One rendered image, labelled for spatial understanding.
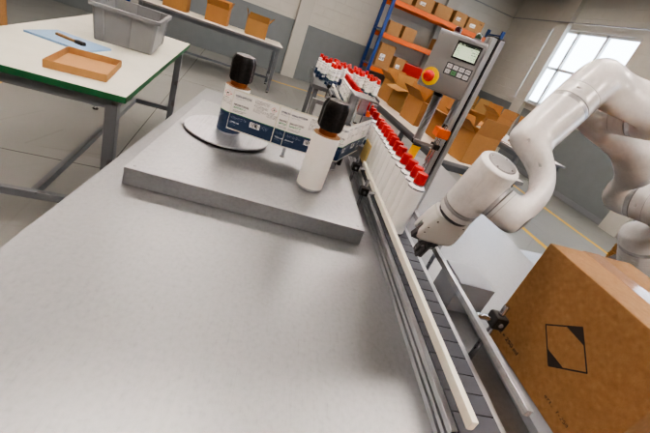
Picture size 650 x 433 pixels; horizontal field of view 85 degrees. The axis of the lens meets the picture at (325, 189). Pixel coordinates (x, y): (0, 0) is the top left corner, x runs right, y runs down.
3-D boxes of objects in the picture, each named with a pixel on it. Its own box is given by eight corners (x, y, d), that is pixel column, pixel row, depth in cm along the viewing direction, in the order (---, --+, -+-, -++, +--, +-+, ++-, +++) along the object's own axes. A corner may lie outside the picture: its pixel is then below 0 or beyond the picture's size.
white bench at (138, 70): (90, 104, 326) (96, 14, 294) (176, 126, 349) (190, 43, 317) (-72, 216, 162) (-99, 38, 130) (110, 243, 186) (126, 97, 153)
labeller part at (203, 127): (196, 110, 145) (196, 108, 144) (270, 133, 151) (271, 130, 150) (171, 133, 117) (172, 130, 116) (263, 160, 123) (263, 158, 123)
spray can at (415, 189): (385, 223, 112) (412, 167, 104) (399, 228, 113) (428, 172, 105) (388, 233, 107) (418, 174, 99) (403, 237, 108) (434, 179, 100)
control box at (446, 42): (423, 84, 132) (447, 32, 125) (465, 102, 126) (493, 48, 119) (415, 83, 124) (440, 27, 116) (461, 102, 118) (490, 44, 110)
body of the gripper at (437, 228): (472, 203, 84) (446, 230, 92) (434, 191, 82) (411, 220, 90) (481, 228, 79) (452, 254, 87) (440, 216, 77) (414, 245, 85)
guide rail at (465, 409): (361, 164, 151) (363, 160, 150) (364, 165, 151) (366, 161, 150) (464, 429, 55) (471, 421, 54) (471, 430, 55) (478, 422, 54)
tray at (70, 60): (68, 52, 180) (68, 45, 178) (121, 67, 189) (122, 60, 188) (42, 67, 152) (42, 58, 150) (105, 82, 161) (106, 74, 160)
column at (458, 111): (400, 208, 140) (487, 35, 113) (410, 211, 141) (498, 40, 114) (403, 214, 136) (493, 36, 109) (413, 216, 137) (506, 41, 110)
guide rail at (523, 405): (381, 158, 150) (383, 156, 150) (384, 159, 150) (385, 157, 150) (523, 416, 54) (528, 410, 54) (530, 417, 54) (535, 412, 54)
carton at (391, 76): (369, 93, 453) (381, 64, 438) (398, 102, 468) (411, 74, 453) (380, 101, 420) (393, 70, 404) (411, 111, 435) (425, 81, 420)
